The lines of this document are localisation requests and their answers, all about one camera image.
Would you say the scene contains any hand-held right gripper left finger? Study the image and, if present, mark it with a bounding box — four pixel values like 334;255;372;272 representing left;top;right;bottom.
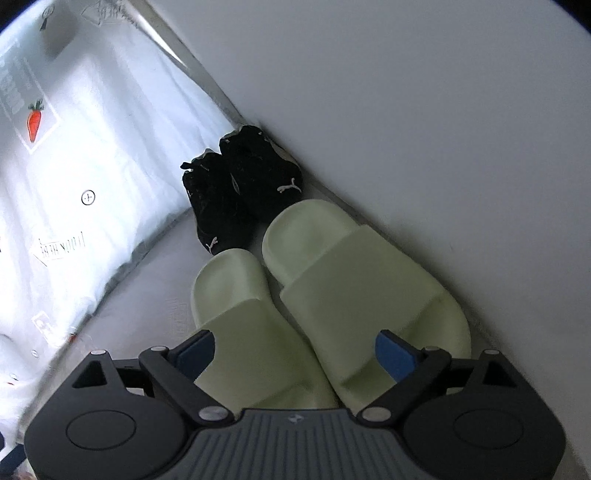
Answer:
69;330;236;426

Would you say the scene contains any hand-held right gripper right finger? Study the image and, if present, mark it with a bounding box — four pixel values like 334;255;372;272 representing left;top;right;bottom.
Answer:
359;329;527;426

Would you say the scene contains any pale green slide sandal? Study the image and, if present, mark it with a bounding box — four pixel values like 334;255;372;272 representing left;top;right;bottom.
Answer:
262;199;472;407
191;248;338;411

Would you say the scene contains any black sneaker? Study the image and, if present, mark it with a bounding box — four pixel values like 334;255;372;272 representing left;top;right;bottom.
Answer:
181;148;254;256
219;124;303;222

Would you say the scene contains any white printed curtain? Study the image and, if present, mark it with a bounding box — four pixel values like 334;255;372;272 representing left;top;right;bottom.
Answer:
0;0;243;432

